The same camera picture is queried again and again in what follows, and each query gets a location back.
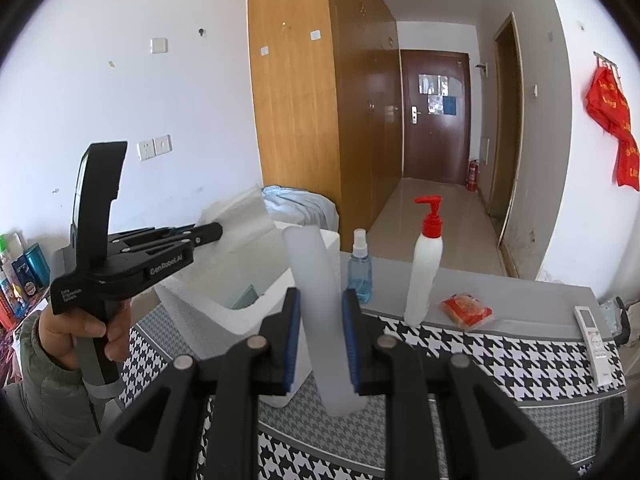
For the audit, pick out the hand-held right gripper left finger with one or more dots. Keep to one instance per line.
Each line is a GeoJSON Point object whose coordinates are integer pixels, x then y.
{"type": "Point", "coordinates": [295, 345]}

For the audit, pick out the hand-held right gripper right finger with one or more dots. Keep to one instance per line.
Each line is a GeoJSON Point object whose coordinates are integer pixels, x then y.
{"type": "Point", "coordinates": [350, 340]}

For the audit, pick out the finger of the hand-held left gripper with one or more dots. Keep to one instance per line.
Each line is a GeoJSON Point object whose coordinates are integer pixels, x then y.
{"type": "Point", "coordinates": [160, 251]}
{"type": "Point", "coordinates": [207, 234]}

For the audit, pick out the white foam sheet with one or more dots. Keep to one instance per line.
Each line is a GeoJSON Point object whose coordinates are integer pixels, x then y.
{"type": "Point", "coordinates": [240, 230]}

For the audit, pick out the white foam box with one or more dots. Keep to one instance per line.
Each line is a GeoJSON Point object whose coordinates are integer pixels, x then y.
{"type": "Point", "coordinates": [225, 316]}

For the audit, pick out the person's left forearm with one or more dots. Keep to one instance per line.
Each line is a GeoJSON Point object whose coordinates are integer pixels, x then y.
{"type": "Point", "coordinates": [45, 410]}

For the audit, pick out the person's left hand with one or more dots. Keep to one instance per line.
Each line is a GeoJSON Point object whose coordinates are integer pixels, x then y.
{"type": "Point", "coordinates": [60, 332]}

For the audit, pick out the blue spray bottle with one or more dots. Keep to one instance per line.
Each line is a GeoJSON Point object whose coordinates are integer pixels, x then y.
{"type": "Point", "coordinates": [361, 275]}

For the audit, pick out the blue metallic can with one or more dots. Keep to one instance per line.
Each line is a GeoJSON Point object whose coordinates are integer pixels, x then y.
{"type": "Point", "coordinates": [36, 266]}

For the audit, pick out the light blue cloth pile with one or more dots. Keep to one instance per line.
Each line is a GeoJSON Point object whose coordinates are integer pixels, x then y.
{"type": "Point", "coordinates": [300, 205]}

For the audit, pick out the white pump bottle red cap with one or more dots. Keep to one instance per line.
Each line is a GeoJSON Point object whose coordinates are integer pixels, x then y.
{"type": "Point", "coordinates": [422, 275]}

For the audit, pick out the green white bottle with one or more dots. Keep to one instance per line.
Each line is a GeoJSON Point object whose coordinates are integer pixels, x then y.
{"type": "Point", "coordinates": [9, 246]}

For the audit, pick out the red snack packet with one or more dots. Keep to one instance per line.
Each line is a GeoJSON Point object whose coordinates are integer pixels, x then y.
{"type": "Point", "coordinates": [467, 310]}

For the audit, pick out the houndstooth table mat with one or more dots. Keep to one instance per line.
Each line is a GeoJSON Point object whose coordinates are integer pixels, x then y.
{"type": "Point", "coordinates": [500, 360]}

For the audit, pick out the wooden wardrobe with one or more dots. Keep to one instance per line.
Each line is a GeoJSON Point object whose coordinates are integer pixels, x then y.
{"type": "Point", "coordinates": [300, 110]}

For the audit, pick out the dark brown entrance door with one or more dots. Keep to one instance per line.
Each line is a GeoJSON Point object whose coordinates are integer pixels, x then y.
{"type": "Point", "coordinates": [435, 155]}

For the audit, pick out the red fire extinguisher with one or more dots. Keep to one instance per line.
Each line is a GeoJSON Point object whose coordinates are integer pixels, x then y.
{"type": "Point", "coordinates": [472, 176]}

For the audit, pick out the white remote control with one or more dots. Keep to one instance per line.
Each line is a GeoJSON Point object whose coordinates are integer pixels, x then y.
{"type": "Point", "coordinates": [595, 345]}

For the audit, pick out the blue plastic wrapped pack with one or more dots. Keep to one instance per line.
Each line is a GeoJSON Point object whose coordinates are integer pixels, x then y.
{"type": "Point", "coordinates": [607, 308]}

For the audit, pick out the red hanging bags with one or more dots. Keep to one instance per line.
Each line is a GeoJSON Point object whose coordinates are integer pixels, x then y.
{"type": "Point", "coordinates": [612, 110]}

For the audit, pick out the white double wall socket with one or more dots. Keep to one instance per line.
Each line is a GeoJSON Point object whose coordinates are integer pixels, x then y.
{"type": "Point", "coordinates": [155, 147]}

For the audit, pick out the white wall switch plate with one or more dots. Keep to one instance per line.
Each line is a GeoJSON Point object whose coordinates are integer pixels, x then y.
{"type": "Point", "coordinates": [159, 45]}

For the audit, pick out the wooden side door frame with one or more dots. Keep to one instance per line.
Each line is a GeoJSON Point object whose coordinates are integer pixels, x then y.
{"type": "Point", "coordinates": [510, 135]}

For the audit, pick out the metal wall hook rack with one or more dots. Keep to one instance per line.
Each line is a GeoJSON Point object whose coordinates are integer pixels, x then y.
{"type": "Point", "coordinates": [606, 62]}

